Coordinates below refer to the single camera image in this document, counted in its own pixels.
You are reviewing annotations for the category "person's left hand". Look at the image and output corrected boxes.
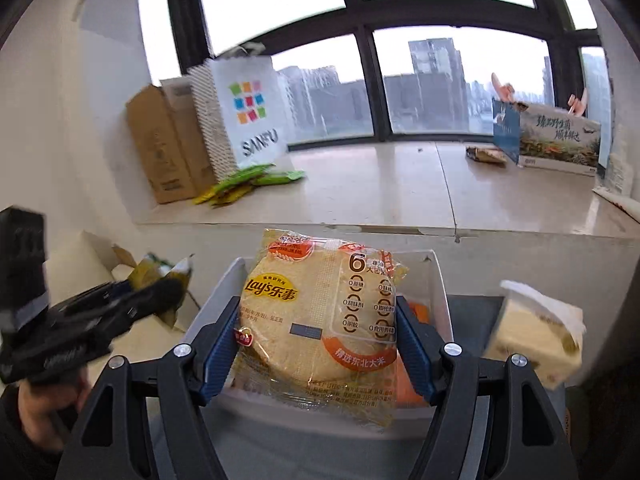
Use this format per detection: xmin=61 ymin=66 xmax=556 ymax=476
xmin=18 ymin=366 xmax=92 ymax=444

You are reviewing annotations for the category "pile of green yellow sachets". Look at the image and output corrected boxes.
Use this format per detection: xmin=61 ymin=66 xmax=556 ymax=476
xmin=193 ymin=163 xmax=306 ymax=209

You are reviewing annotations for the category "black window frame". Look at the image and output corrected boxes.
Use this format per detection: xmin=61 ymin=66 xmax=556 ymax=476
xmin=164 ymin=0 xmax=614 ymax=154

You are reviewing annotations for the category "brown cardboard box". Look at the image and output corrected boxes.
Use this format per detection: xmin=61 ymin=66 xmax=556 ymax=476
xmin=124 ymin=83 xmax=219 ymax=205

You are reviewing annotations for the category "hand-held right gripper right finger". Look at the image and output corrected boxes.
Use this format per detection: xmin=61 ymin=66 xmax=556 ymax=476
xmin=395 ymin=296 xmax=573 ymax=480

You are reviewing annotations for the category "white tube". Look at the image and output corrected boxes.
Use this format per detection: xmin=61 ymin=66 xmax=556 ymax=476
xmin=592 ymin=185 xmax=640 ymax=224

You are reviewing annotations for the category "person's left forearm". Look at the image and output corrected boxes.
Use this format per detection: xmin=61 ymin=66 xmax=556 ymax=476
xmin=0 ymin=384 xmax=67 ymax=480

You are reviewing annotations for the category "white shopping bag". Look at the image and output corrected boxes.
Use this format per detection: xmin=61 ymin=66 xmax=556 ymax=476
xmin=204 ymin=43 xmax=290 ymax=170

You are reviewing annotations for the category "blue printed gift box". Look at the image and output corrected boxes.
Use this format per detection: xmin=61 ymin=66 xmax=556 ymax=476
xmin=492 ymin=98 xmax=602 ymax=177

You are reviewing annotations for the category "round rice cracker packet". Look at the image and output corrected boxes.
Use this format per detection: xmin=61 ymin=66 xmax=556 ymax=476
xmin=234 ymin=228 xmax=409 ymax=434

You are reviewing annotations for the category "white plastic bottle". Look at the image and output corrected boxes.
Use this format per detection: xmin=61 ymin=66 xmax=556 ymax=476
xmin=607 ymin=152 xmax=632 ymax=194

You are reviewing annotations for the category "white storage box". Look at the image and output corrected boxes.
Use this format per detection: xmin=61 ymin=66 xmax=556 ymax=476
xmin=184 ymin=249 xmax=454 ymax=442

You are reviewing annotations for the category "white carton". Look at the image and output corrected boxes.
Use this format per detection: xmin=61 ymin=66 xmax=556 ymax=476
xmin=159 ymin=77 xmax=196 ymax=112

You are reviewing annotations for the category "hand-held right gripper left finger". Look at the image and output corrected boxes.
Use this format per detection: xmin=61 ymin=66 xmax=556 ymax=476
xmin=55 ymin=296 xmax=242 ymax=480

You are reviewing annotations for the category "dotted paper bag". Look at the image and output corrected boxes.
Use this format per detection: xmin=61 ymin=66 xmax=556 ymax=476
xmin=187 ymin=59 xmax=239 ymax=182

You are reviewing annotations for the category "yellow green snack packet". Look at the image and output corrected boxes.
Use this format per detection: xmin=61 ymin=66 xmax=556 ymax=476
xmin=130 ymin=253 xmax=196 ymax=329

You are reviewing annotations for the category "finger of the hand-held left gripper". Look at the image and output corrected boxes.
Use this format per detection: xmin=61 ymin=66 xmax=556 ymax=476
xmin=91 ymin=280 xmax=137 ymax=307
xmin=119 ymin=277 xmax=186 ymax=329

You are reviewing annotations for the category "cardboard flap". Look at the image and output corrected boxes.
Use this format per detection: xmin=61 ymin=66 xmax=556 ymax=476
xmin=112 ymin=243 xmax=139 ymax=281

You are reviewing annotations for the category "cream tissue pack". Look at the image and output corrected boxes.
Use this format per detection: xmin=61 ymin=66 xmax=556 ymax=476
xmin=482 ymin=280 xmax=586 ymax=390

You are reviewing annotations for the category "orange bread packet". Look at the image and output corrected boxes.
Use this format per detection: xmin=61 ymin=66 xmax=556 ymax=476
xmin=396 ymin=299 xmax=431 ymax=407

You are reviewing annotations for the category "brown wrapper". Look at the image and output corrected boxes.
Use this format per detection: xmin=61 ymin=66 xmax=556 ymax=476
xmin=464 ymin=145 xmax=509 ymax=166

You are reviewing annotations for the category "pink plastic object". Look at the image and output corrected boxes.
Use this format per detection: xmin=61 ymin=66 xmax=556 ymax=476
xmin=490 ymin=72 xmax=516 ymax=104
xmin=567 ymin=88 xmax=589 ymax=119

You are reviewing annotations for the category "white sofa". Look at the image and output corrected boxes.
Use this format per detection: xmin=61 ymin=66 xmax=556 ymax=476
xmin=39 ymin=229 xmax=202 ymax=362

